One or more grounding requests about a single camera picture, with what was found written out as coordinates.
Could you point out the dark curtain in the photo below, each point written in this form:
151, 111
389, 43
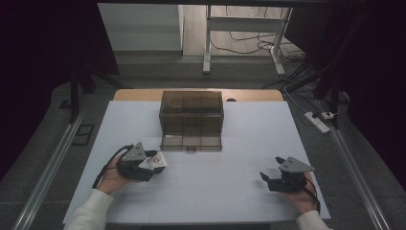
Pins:
38, 64
379, 80

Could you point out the black stand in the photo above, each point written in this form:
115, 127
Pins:
74, 96
333, 92

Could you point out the white paper sheet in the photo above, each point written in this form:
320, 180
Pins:
223, 179

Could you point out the person's right hand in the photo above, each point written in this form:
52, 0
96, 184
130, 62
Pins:
303, 201

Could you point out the brown translucent storage box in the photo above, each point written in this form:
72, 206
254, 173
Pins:
191, 103

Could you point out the white power strip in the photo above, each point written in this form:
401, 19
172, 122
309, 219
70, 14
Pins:
316, 122

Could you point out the person's left hand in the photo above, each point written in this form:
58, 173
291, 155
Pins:
111, 180

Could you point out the metal floor rail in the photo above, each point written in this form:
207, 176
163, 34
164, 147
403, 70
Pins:
359, 177
48, 174

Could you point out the white plug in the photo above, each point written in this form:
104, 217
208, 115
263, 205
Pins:
328, 115

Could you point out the white desk frame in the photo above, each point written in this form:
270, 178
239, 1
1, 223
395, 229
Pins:
242, 24

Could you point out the black table grommet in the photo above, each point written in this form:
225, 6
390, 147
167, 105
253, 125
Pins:
231, 100

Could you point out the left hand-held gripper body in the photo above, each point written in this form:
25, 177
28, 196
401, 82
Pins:
134, 154

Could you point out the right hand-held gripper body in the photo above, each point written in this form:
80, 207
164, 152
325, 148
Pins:
295, 164

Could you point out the brown translucent drawer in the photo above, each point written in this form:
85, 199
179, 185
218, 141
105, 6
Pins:
174, 142

